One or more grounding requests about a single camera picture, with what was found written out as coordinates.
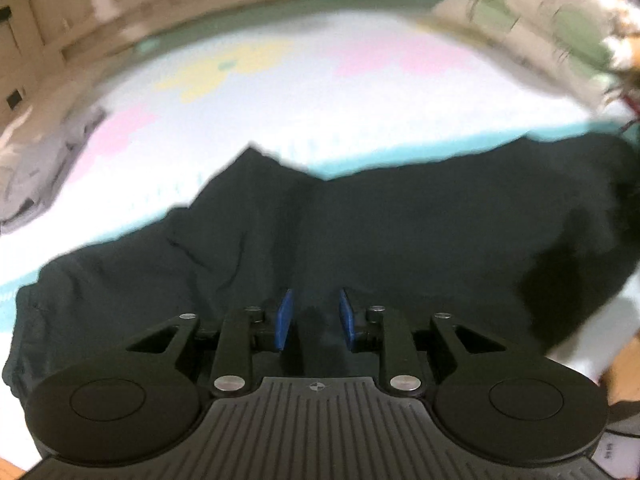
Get black pants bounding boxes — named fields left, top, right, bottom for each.
left=2, top=133, right=639, bottom=399

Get floral white bed blanket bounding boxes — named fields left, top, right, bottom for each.
left=0, top=0, right=640, bottom=466

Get folded grey garment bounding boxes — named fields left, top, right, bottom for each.
left=1, top=106, right=107, bottom=234

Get white green patterned quilt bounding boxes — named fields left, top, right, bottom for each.
left=433, top=0, right=639, bottom=110

